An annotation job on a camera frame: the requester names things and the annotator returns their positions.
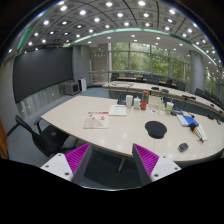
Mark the white standing appliance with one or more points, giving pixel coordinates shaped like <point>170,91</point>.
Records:
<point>82,84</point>

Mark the large dark wall screen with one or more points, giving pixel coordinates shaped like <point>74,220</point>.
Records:
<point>40,69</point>

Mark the roll of tape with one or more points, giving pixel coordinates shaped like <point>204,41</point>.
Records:
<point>176,111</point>

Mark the red drink bottle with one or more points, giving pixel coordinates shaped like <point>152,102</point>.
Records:
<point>144,100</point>

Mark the dark grey computer mouse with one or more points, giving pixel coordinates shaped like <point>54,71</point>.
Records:
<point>183,147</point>

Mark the blue book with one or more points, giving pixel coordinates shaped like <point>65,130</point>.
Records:
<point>186,121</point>

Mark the black office chair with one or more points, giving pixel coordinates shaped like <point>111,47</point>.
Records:
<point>49,141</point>

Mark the white paper bag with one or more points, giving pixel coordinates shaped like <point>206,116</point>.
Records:
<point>154,101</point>

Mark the green-topped drink cup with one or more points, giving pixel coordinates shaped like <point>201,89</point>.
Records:
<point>169,107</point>

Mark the white paper cup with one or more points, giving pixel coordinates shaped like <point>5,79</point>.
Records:
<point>129,100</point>

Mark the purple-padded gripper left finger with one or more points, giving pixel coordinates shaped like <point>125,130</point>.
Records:
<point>72,165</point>

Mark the black round mouse pad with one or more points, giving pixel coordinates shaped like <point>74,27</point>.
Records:
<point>156,129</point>

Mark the white paper booklet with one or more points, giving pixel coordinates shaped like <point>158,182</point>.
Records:
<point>117,110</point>

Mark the red and white magazine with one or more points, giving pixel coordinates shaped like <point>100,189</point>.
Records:
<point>96,120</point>

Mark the white plastic jar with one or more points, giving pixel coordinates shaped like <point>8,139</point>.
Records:
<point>137,103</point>

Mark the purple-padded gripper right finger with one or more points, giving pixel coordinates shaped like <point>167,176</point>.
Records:
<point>150,166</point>

